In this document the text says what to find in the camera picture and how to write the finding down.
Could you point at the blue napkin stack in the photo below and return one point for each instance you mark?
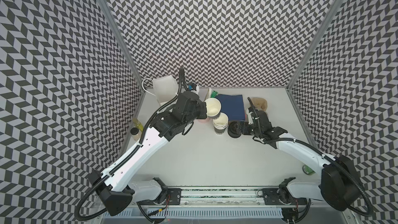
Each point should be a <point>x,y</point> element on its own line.
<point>232,106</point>

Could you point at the aluminium corner post left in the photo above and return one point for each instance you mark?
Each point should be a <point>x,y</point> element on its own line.
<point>120,40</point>

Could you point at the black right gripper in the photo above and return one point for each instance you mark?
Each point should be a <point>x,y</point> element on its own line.
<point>244,131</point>

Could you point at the single paper coffee cup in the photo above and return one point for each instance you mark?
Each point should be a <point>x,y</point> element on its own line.
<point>213,108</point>

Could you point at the yellow capped bottle right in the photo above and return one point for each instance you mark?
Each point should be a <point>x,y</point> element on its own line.
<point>307,170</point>

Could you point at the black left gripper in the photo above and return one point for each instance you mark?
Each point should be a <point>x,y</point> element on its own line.
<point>201,106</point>

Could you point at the green yellow bottle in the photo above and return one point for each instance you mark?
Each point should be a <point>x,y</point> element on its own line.
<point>138,124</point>

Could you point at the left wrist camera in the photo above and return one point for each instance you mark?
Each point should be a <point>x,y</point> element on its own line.
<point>193,87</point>

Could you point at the black cup lid stack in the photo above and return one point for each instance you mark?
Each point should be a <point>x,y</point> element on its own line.
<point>234,129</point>

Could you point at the green straws bundle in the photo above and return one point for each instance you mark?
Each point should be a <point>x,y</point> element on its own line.
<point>213,94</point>

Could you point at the stack of paper cups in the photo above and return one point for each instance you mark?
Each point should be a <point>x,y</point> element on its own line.
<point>220,124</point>

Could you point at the white paper takeout bag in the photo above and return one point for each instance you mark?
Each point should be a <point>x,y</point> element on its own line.
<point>165,88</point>

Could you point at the beige pulp cup carrier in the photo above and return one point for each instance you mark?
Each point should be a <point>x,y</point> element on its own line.
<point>260,103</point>

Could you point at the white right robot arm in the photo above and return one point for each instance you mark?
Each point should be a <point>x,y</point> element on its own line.
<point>338,183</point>

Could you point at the aluminium corner post right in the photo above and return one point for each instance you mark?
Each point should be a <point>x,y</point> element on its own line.
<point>332,12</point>

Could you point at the aluminium corner post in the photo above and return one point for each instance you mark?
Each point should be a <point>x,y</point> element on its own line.
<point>120,40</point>
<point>332,12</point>

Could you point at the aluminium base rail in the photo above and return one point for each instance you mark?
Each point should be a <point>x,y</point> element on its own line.
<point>230,205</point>

